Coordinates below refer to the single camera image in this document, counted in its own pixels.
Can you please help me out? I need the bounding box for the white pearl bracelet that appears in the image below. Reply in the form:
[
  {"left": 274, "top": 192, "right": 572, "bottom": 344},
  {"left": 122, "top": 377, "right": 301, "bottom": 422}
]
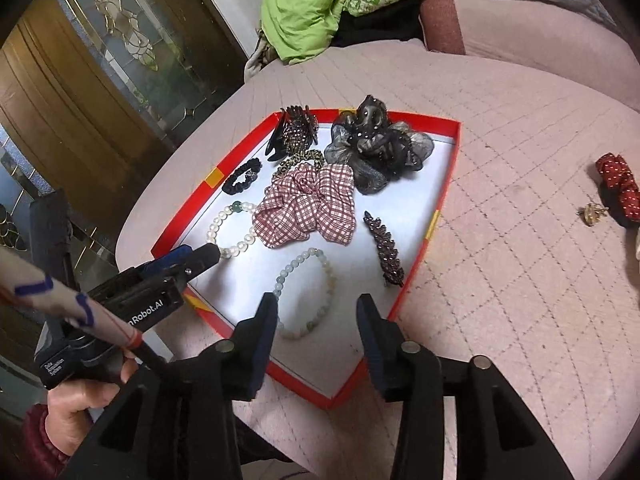
[{"left": 206, "top": 201, "right": 258, "bottom": 261}]

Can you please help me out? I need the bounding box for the green quilted blanket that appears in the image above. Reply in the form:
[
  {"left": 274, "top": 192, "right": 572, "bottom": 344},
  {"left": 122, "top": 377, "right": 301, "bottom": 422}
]
[{"left": 260, "top": 0, "right": 518, "bottom": 65}]

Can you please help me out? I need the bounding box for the pale green bead bracelet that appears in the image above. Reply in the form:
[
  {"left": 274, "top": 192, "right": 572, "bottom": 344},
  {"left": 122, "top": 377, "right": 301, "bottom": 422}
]
[{"left": 272, "top": 247, "right": 338, "bottom": 338}]

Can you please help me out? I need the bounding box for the red tray with white inside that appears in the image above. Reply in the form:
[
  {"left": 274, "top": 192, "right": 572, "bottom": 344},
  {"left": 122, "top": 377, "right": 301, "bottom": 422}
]
[{"left": 150, "top": 107, "right": 461, "bottom": 410}]

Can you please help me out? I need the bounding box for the person's left hand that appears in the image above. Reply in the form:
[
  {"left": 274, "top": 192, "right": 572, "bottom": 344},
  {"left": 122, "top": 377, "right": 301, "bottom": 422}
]
[{"left": 45, "top": 355, "right": 139, "bottom": 456}]

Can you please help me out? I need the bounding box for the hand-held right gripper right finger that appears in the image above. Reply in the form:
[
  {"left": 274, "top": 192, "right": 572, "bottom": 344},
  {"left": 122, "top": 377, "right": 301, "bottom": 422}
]
[{"left": 355, "top": 294, "right": 573, "bottom": 480}]

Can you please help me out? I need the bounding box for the dark rhinestone claw clip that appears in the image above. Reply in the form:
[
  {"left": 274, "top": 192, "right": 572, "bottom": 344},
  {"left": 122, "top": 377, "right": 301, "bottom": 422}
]
[{"left": 264, "top": 105, "right": 321, "bottom": 163}]

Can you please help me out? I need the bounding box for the grey organza scrunchie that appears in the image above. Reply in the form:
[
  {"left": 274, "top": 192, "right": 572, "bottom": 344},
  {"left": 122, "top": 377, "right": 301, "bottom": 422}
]
[{"left": 324, "top": 94, "right": 435, "bottom": 197}]

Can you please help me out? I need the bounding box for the black scrunchie hair tie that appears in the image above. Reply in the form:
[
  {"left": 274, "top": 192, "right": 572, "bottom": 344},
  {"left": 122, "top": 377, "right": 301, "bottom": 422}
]
[{"left": 221, "top": 157, "right": 263, "bottom": 196}]

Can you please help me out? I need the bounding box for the leopard print scrunchie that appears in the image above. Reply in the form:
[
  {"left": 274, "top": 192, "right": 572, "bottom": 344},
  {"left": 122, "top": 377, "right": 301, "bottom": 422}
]
[{"left": 271, "top": 148, "right": 326, "bottom": 181}]

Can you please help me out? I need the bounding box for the red plaid scrunchie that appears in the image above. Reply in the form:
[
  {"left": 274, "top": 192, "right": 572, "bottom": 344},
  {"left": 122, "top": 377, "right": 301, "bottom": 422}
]
[{"left": 252, "top": 162, "right": 357, "bottom": 250}]

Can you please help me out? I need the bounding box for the white tube with blue marks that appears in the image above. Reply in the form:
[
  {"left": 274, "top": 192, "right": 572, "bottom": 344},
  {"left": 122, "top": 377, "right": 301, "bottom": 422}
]
[{"left": 0, "top": 247, "right": 146, "bottom": 351}]

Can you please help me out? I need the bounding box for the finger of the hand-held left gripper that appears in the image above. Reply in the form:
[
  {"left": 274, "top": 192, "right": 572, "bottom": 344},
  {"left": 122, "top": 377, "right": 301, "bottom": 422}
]
[
  {"left": 165, "top": 244, "right": 222, "bottom": 283},
  {"left": 141, "top": 244, "right": 193, "bottom": 273}
]

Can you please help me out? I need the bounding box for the pink bolster cushion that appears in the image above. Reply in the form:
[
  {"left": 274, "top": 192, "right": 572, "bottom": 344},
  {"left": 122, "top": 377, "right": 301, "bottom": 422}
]
[{"left": 419, "top": 0, "right": 640, "bottom": 116}]

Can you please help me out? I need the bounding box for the wooden door with glass panel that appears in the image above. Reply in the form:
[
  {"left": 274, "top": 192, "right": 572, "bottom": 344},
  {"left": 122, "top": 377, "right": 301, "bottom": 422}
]
[{"left": 0, "top": 0, "right": 251, "bottom": 271}]

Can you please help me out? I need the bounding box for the red polka dot scrunchie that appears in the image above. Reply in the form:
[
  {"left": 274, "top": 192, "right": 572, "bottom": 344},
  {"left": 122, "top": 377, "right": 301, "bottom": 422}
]
[{"left": 595, "top": 152, "right": 640, "bottom": 228}]

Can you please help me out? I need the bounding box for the beige patterned cloth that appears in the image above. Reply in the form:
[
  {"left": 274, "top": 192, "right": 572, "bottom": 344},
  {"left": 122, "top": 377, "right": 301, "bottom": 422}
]
[{"left": 243, "top": 30, "right": 281, "bottom": 81}]

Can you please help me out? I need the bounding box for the person's left forearm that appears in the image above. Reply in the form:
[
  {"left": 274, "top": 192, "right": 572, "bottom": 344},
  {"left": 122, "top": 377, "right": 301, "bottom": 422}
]
[{"left": 20, "top": 402, "right": 76, "bottom": 480}]

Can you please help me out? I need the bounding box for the pink quilted mat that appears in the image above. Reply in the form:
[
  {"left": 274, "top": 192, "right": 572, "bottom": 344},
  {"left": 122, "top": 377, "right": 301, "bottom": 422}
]
[{"left": 115, "top": 42, "right": 640, "bottom": 480}]

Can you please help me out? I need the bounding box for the dark red leaf barrette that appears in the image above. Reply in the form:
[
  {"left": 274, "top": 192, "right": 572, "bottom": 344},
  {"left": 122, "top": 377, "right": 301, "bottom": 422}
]
[{"left": 363, "top": 210, "right": 405, "bottom": 288}]

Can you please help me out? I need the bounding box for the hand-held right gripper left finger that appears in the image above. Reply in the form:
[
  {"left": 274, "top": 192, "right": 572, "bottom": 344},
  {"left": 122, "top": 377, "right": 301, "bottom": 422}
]
[{"left": 60, "top": 292, "right": 279, "bottom": 480}]

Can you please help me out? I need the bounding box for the gold brooch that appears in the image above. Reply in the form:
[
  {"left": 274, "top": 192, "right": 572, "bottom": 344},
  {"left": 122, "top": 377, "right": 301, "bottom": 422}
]
[{"left": 576, "top": 202, "right": 611, "bottom": 228}]

